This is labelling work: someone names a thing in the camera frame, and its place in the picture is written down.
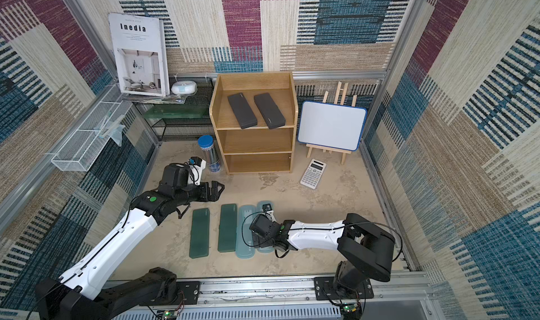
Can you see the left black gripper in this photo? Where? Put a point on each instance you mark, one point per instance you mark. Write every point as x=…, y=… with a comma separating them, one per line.
x=214, y=195

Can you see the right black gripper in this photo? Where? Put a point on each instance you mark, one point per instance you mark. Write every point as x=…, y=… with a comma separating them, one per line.
x=258, y=226

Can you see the light blue pencil case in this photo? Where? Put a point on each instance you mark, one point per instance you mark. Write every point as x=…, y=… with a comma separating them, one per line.
x=244, y=240
x=262, y=247

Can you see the dark green pencil case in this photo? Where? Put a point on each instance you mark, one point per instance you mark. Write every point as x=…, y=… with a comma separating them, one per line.
x=227, y=228
x=200, y=234

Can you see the black pencil case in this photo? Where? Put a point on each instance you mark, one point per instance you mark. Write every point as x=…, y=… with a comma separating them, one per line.
x=269, y=111
x=242, y=110

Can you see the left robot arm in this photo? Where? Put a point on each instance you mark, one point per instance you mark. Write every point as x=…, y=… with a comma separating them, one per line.
x=80, y=292

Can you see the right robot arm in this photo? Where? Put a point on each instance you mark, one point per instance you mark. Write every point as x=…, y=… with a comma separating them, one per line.
x=366, y=247

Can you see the wooden three-tier shelf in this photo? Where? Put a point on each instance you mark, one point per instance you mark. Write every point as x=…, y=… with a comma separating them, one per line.
x=255, y=149

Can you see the blue lid cylindrical canister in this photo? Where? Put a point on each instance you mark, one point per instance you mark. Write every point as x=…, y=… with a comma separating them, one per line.
x=207, y=145

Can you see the white calculator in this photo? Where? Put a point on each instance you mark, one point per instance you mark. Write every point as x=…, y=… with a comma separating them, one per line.
x=313, y=174

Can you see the green tray on rack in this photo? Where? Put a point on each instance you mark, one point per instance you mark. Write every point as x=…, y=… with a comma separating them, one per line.
x=171, y=111

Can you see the white round device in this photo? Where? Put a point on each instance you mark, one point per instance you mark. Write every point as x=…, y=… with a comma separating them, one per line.
x=185, y=87

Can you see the whiteboard on wooden easel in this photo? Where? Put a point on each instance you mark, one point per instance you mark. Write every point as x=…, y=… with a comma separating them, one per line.
x=332, y=126

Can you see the Inedia white magazine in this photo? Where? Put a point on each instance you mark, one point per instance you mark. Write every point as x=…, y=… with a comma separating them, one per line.
x=140, y=54

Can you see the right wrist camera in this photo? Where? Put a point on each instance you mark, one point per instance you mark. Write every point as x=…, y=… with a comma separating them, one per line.
x=268, y=210

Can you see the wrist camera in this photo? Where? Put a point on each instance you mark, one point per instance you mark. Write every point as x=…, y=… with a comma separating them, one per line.
x=196, y=167
x=268, y=210

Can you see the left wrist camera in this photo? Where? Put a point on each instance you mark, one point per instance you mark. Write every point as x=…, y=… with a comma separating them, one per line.
x=196, y=167

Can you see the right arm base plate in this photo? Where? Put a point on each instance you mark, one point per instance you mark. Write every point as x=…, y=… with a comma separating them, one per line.
x=326, y=289

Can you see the black wire rack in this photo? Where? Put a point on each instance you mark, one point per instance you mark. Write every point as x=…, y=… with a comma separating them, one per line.
x=181, y=121

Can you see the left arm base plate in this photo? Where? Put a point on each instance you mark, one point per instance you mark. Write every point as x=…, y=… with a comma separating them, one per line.
x=187, y=293

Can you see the white wire basket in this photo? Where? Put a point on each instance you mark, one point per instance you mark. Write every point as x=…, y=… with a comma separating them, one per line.
x=83, y=147

